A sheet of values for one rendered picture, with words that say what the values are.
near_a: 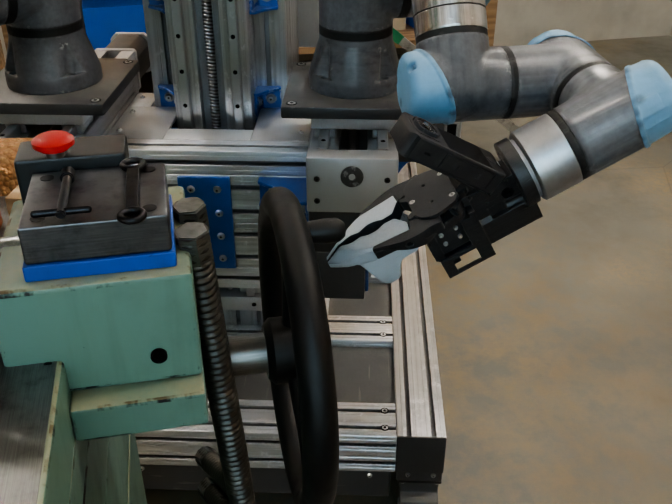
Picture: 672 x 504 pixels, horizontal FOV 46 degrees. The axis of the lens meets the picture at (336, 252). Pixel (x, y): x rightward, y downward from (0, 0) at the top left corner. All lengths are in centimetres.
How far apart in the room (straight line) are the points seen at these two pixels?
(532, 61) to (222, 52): 67
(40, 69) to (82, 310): 82
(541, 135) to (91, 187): 41
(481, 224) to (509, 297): 147
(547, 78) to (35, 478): 60
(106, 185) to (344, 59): 71
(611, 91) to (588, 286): 161
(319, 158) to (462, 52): 40
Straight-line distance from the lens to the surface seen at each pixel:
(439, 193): 77
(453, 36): 82
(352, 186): 117
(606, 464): 183
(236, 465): 72
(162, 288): 55
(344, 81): 125
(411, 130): 71
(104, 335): 57
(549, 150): 77
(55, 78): 134
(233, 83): 138
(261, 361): 70
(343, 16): 123
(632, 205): 287
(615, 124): 78
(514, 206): 80
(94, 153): 62
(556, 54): 86
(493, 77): 82
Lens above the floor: 125
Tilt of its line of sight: 31 degrees down
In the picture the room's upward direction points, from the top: straight up
